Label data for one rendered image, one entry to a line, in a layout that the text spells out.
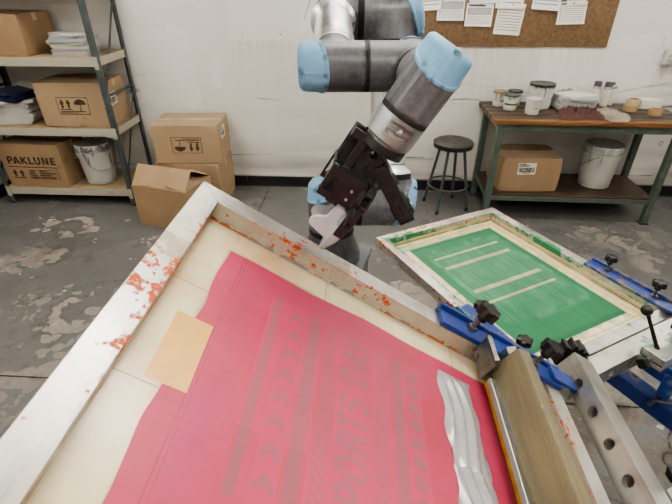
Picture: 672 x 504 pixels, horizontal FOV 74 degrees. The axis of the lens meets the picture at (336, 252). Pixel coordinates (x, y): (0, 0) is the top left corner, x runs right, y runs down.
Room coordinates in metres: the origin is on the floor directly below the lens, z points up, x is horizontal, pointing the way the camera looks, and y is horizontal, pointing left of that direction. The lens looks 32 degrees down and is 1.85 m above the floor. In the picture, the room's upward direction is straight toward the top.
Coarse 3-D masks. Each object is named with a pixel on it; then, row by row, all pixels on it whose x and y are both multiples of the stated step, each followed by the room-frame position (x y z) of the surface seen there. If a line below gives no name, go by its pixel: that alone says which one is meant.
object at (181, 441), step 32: (192, 384) 0.34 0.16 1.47; (224, 384) 0.35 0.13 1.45; (160, 416) 0.29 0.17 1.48; (192, 416) 0.30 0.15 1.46; (224, 416) 0.32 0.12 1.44; (128, 448) 0.25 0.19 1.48; (160, 448) 0.26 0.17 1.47; (192, 448) 0.27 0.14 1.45; (224, 448) 0.28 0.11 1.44; (128, 480) 0.22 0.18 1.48; (160, 480) 0.23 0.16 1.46; (192, 480) 0.24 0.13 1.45; (448, 480) 0.34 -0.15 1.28
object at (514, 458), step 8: (488, 384) 0.53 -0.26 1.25; (496, 384) 0.53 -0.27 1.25; (496, 392) 0.51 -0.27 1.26; (496, 400) 0.49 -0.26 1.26; (496, 408) 0.48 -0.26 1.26; (504, 408) 0.48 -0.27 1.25; (504, 416) 0.46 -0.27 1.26; (504, 424) 0.44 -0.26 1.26; (504, 432) 0.43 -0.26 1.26; (504, 440) 0.42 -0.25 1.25; (512, 440) 0.42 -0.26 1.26; (512, 448) 0.40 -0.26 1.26; (512, 456) 0.39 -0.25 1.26; (512, 464) 0.38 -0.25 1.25; (520, 464) 0.38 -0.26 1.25; (520, 472) 0.37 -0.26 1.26; (520, 480) 0.35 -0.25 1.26; (520, 488) 0.34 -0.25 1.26; (528, 488) 0.35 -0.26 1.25; (520, 496) 0.33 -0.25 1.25; (528, 496) 0.33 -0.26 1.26
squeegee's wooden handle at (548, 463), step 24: (504, 360) 0.56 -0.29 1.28; (528, 360) 0.54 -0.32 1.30; (504, 384) 0.52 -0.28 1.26; (528, 384) 0.49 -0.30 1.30; (528, 408) 0.45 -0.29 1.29; (552, 408) 0.44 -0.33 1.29; (528, 432) 0.42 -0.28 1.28; (552, 432) 0.40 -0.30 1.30; (528, 456) 0.39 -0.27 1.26; (552, 456) 0.37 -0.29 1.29; (528, 480) 0.36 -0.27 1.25; (552, 480) 0.34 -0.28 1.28; (576, 480) 0.33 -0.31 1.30
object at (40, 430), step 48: (192, 240) 0.53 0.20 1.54; (288, 240) 0.64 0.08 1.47; (144, 288) 0.41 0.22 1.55; (384, 288) 0.65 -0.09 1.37; (96, 336) 0.32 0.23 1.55; (432, 336) 0.62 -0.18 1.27; (48, 384) 0.26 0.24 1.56; (96, 384) 0.27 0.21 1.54; (48, 432) 0.22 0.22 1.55; (576, 432) 0.51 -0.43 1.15; (0, 480) 0.18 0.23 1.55
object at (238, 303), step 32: (224, 288) 0.51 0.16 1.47; (256, 288) 0.54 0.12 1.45; (288, 288) 0.57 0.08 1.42; (224, 320) 0.45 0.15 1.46; (256, 320) 0.47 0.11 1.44; (352, 320) 0.57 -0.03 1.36; (224, 352) 0.40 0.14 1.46; (256, 352) 0.42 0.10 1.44; (384, 352) 0.53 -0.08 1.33; (416, 352) 0.57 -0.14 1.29; (480, 384) 0.56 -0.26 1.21; (480, 416) 0.48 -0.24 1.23; (448, 448) 0.39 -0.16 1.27
